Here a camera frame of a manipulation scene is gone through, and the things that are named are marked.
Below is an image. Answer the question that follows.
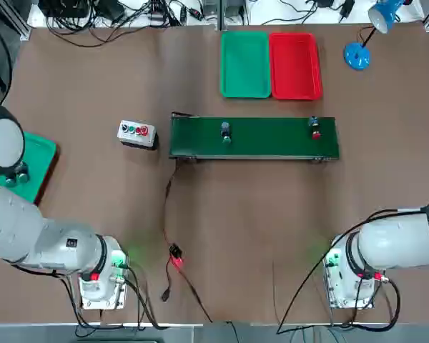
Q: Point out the black cable with plug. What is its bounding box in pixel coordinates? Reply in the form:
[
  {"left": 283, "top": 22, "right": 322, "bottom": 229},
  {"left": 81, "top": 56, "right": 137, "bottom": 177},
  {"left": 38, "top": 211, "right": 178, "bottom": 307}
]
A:
[{"left": 160, "top": 262, "right": 174, "bottom": 303}]

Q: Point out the grey control box with buttons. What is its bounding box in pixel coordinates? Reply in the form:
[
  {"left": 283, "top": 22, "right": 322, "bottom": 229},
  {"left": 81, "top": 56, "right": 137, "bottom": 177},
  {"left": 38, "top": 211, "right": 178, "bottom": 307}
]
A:
[{"left": 117, "top": 119, "right": 159, "bottom": 151}]

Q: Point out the black red thin cable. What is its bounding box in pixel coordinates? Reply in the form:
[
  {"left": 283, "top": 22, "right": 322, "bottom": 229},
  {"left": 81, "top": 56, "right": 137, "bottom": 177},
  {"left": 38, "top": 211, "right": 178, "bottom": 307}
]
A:
[{"left": 177, "top": 266, "right": 214, "bottom": 323}]

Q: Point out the aluminium frame post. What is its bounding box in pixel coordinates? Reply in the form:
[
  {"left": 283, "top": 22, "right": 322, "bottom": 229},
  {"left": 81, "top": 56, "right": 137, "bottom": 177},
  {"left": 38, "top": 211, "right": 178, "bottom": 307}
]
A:
[{"left": 217, "top": 0, "right": 229, "bottom": 31}]

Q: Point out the red-capped push button part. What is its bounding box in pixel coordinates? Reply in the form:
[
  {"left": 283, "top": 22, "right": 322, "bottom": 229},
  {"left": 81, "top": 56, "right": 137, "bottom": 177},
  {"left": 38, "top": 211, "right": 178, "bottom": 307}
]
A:
[{"left": 308, "top": 116, "right": 322, "bottom": 141}]

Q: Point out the red plastic tray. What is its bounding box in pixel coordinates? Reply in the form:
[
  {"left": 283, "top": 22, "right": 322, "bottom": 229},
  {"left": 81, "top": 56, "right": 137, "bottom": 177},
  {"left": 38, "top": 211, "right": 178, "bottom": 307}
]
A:
[
  {"left": 268, "top": 31, "right": 324, "bottom": 101},
  {"left": 32, "top": 146, "right": 61, "bottom": 207}
]

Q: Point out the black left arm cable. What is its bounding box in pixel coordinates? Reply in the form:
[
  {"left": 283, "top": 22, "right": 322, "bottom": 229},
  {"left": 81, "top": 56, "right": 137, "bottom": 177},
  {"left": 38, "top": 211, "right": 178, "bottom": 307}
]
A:
[{"left": 127, "top": 262, "right": 171, "bottom": 329}]

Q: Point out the blue desk lamp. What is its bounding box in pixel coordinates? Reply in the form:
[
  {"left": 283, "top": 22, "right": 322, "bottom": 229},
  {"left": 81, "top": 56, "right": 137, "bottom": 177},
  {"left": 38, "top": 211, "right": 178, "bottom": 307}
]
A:
[{"left": 343, "top": 0, "right": 405, "bottom": 72}]

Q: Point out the aluminium frame rail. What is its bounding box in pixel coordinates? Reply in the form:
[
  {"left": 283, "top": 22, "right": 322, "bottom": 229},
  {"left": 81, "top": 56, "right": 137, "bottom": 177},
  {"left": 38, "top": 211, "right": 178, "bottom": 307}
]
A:
[{"left": 12, "top": 0, "right": 33, "bottom": 40}]

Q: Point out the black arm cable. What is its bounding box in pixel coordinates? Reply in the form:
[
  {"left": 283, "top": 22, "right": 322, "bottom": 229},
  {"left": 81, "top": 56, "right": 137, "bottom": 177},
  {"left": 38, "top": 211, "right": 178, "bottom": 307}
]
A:
[
  {"left": 275, "top": 205, "right": 429, "bottom": 335},
  {"left": 127, "top": 262, "right": 171, "bottom": 329}
]

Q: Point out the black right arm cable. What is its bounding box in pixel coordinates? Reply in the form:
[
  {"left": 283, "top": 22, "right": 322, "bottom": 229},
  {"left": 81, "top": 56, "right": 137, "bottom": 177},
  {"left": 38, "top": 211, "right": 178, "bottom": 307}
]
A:
[{"left": 275, "top": 205, "right": 429, "bottom": 335}]

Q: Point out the green plastic tray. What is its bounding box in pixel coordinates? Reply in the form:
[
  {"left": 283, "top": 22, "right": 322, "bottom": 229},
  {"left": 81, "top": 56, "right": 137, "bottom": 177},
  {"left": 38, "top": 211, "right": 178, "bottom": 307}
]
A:
[
  {"left": 220, "top": 31, "right": 272, "bottom": 99},
  {"left": 0, "top": 131, "right": 57, "bottom": 204}
]

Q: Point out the black red conveyor power cable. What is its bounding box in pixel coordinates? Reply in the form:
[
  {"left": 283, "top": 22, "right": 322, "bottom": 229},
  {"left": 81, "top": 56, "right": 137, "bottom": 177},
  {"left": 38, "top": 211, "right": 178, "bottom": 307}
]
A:
[{"left": 161, "top": 162, "right": 182, "bottom": 247}]

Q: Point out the black electronics box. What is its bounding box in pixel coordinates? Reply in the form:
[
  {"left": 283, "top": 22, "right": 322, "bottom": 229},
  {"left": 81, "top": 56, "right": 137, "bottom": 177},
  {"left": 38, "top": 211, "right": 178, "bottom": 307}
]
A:
[{"left": 39, "top": 0, "right": 90, "bottom": 19}]

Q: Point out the black switch module red light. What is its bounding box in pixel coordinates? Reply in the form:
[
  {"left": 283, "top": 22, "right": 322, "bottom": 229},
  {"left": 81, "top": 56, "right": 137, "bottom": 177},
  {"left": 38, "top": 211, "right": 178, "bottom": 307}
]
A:
[{"left": 168, "top": 243, "right": 185, "bottom": 268}]

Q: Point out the green conveyor belt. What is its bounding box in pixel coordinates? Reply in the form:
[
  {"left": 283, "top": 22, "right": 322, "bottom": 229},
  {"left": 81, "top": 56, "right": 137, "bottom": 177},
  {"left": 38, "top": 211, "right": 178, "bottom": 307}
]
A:
[{"left": 169, "top": 111, "right": 341, "bottom": 165}]

